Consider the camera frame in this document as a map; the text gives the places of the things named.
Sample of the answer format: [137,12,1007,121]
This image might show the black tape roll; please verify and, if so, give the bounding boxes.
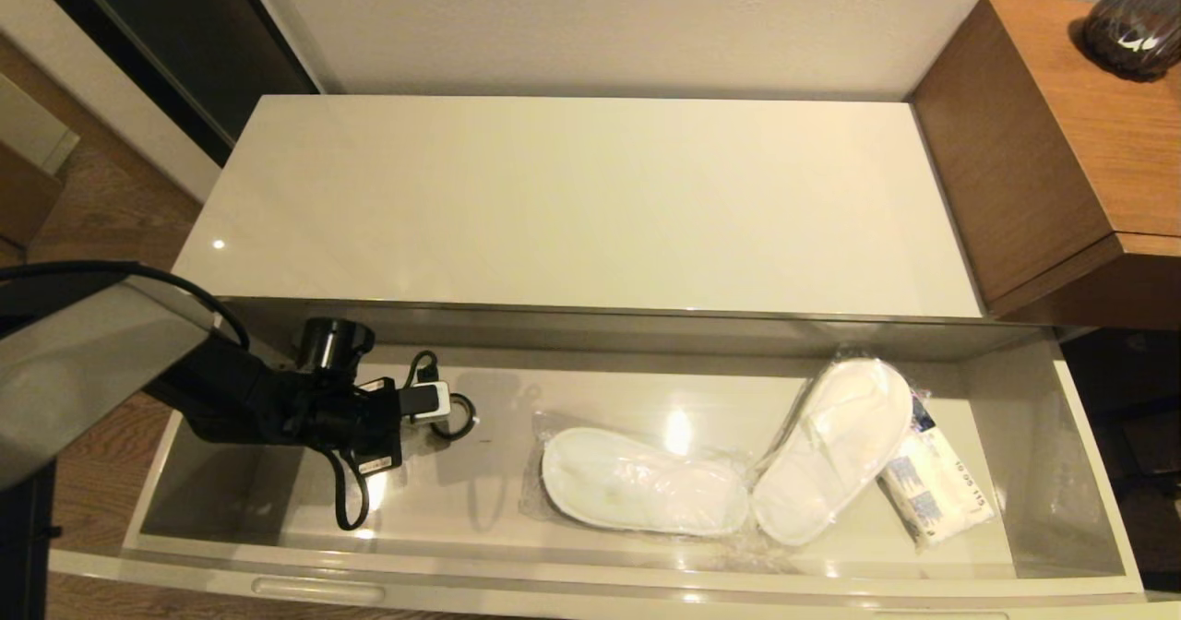
[429,392,479,442]

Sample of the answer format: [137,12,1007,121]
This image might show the white slippers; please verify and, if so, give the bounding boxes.
[521,408,753,540]
[752,348,928,549]

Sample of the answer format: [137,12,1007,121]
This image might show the black sliding door panel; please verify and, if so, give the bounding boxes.
[18,0,322,167]

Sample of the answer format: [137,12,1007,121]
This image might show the white packet with blue print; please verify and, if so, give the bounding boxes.
[877,397,997,549]

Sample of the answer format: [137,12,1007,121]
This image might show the brown wooden side cabinet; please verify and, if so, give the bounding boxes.
[909,0,1181,330]

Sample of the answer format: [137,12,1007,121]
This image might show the dark ribbed glass vase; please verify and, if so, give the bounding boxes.
[1081,0,1181,83]

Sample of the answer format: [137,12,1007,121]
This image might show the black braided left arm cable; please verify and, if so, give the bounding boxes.
[325,445,372,531]

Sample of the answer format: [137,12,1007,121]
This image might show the white door frame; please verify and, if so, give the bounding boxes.
[0,0,227,204]

